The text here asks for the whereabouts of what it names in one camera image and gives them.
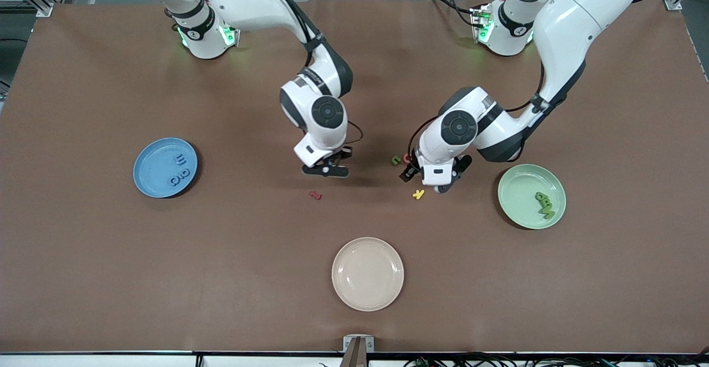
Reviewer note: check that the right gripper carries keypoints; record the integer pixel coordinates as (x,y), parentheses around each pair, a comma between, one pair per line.
(344,153)

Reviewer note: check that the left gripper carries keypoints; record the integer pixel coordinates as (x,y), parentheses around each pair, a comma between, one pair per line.
(410,171)

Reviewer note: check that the green foam letter B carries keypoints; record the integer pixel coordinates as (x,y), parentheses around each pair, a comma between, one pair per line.
(546,205)

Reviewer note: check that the green foam letter W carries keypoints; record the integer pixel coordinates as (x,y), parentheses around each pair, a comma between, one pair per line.
(549,214)

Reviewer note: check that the blue foam letter G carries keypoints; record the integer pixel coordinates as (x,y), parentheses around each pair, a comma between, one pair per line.
(171,180)

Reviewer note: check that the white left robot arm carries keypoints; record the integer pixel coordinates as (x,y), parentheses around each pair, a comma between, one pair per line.
(576,18)

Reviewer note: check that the green plate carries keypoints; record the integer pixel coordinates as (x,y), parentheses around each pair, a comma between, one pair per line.
(518,195)

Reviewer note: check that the beige plate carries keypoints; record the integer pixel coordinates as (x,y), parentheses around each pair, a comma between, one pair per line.
(368,274)

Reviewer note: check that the blue plate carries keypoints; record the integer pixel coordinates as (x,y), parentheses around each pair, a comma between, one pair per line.
(155,168)

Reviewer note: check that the table cover sheet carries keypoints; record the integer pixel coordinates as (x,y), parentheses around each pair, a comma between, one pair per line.
(111,278)

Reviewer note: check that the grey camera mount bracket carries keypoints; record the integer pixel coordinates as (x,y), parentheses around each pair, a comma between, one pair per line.
(358,350)

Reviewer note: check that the white table edge rail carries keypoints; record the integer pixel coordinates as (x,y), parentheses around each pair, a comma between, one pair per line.
(111,361)

